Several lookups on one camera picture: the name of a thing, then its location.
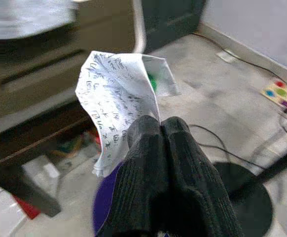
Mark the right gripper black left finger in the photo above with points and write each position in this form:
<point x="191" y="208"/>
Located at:
<point x="141" y="172"/>

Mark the purple plastic bucket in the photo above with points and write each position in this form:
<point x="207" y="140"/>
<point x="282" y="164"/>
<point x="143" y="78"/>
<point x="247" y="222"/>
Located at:
<point x="104" y="197"/>

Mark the dark green cabinet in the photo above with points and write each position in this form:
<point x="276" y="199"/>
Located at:
<point x="170" y="22"/>

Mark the black standing fan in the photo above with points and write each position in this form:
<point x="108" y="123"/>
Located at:
<point x="249" y="197"/>

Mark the large white box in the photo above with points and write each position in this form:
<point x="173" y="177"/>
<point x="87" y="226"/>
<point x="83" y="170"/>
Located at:
<point x="0" y="212"/>

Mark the white handwritten paper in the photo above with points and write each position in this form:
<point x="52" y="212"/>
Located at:
<point x="114" y="98"/>

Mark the white floor socket strip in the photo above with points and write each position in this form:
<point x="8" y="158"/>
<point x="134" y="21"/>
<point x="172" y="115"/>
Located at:
<point x="227" y="55"/>

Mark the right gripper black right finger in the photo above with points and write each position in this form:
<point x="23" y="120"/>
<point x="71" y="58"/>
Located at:
<point x="190" y="177"/>

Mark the colourful dotted toy board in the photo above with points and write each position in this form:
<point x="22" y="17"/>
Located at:
<point x="281" y="93"/>

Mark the green pompom ball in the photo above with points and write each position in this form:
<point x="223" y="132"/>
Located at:
<point x="153" y="80"/>

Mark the small white box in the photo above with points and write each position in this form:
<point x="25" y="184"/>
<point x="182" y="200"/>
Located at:
<point x="40" y="170"/>

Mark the red plastic item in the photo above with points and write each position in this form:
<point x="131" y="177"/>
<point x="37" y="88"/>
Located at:
<point x="28" y="208"/>

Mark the dark bed frame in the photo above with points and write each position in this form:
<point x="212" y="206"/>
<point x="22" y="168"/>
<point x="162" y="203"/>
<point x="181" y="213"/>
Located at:
<point x="22" y="158"/>

